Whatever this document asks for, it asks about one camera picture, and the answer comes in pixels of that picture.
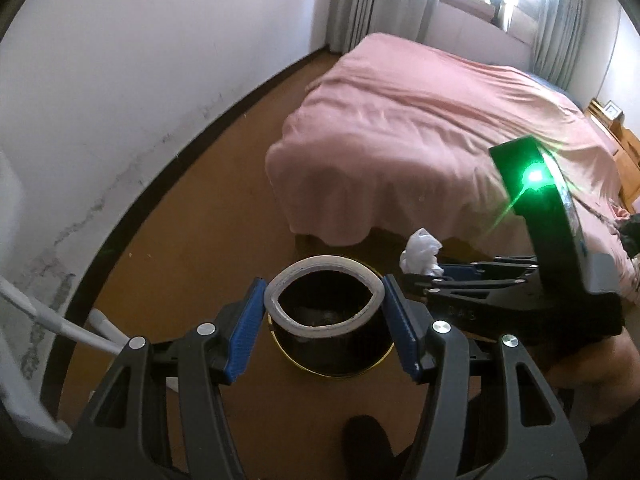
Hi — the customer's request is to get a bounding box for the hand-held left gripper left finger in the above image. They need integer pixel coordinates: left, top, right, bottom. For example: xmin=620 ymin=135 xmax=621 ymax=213
xmin=70 ymin=277 xmax=268 ymax=480

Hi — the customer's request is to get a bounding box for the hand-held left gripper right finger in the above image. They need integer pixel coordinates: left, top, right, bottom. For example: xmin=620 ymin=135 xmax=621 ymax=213
xmin=382 ymin=275 xmax=588 ymax=480

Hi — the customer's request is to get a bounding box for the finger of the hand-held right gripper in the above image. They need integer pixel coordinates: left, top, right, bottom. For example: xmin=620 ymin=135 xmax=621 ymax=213
xmin=440 ymin=256 xmax=540 ymax=281
xmin=402 ymin=274 xmax=540 ymax=302

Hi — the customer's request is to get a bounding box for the white tissue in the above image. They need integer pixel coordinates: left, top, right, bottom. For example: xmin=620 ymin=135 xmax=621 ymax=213
xmin=399 ymin=227 xmax=446 ymax=278

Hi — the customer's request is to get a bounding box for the black bin with gold rim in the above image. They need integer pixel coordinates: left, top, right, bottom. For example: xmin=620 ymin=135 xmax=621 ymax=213
xmin=267 ymin=259 xmax=401 ymax=381

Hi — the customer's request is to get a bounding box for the squeezed white paper cup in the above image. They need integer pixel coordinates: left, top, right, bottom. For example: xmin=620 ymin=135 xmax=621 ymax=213
xmin=263 ymin=255 xmax=387 ymax=341

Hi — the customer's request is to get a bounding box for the person's right hand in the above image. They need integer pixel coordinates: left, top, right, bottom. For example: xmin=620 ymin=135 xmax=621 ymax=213
xmin=546 ymin=329 xmax=640 ymax=427

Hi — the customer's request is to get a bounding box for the dark cloth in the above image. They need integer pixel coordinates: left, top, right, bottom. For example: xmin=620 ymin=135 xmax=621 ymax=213
xmin=619 ymin=212 xmax=640 ymax=263

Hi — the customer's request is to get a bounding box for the wooden headboard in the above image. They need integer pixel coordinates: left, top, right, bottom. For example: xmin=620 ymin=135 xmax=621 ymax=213
xmin=585 ymin=97 xmax=640 ymax=211

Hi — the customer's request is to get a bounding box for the bed with pink blanket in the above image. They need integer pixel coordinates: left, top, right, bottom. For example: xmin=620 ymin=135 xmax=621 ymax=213
xmin=264 ymin=32 xmax=640 ymax=306

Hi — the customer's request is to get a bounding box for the blue pillow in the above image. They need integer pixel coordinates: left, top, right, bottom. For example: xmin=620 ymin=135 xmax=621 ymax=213
xmin=529 ymin=72 xmax=585 ymax=108

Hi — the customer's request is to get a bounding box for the white plastic chair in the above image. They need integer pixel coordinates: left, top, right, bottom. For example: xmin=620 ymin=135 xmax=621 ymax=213
xmin=0 ymin=150 xmax=137 ymax=443

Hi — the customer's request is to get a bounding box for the grey curtain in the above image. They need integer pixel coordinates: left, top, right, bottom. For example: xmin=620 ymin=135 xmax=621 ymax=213
xmin=530 ymin=0 xmax=622 ymax=93
xmin=327 ymin=0 xmax=446 ymax=55

